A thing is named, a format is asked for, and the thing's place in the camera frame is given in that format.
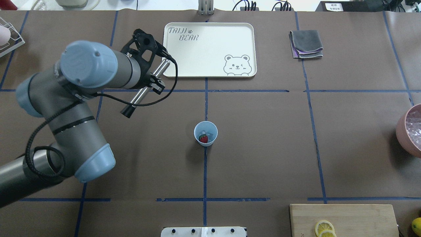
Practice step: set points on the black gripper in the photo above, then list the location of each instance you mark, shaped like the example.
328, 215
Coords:
147, 75

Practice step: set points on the steel muddler with black cap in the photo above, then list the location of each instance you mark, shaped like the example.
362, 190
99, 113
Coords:
145, 90

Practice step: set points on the red strawberry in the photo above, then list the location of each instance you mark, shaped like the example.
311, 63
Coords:
203, 138

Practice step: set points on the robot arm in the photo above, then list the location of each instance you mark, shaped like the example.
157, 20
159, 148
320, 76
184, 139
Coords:
69, 143

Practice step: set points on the light blue plastic cup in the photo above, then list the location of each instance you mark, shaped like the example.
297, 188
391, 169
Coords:
206, 127

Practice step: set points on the white cup rack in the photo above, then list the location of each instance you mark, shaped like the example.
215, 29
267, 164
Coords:
10, 38

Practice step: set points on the pink cup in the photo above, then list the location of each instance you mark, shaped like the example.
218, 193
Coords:
5, 35

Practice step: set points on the pink bowl of ice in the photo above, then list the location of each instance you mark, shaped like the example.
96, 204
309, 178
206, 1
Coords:
408, 131

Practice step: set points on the cream bear serving tray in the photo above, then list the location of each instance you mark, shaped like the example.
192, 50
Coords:
211, 49

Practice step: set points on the grey folded cloth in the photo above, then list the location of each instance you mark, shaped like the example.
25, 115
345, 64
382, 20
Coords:
305, 44

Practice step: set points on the wooden cutting board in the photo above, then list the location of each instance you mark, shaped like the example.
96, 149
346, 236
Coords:
348, 220

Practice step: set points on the lemon slices row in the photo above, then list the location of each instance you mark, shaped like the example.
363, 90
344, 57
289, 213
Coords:
324, 228

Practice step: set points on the yellow lemon top left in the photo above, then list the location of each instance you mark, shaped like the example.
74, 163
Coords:
416, 226

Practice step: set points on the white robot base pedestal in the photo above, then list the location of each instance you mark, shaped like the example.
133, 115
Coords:
205, 231

